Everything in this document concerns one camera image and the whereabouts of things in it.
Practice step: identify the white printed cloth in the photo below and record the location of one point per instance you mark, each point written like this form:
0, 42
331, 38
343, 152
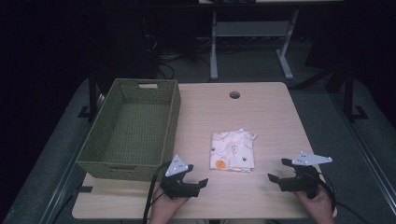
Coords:
232, 151

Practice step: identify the person's right hand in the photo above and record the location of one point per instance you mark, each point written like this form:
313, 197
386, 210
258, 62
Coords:
319, 208

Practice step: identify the green woven basket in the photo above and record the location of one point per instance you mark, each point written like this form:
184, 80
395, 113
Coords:
137, 130

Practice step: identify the black metal stand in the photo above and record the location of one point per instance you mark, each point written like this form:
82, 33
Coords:
349, 96
92, 96

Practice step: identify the grey metal desk frame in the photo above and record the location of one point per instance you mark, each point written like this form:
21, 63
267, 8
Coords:
249, 29

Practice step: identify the person's left hand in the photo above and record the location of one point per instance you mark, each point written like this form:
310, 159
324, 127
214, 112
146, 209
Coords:
163, 208

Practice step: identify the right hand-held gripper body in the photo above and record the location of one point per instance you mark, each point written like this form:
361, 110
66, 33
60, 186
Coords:
303, 182

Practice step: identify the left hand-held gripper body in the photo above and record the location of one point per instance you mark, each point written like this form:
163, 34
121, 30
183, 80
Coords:
179, 185

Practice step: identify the aluminium floor rail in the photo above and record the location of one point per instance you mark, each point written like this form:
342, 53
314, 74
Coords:
62, 183
367, 155

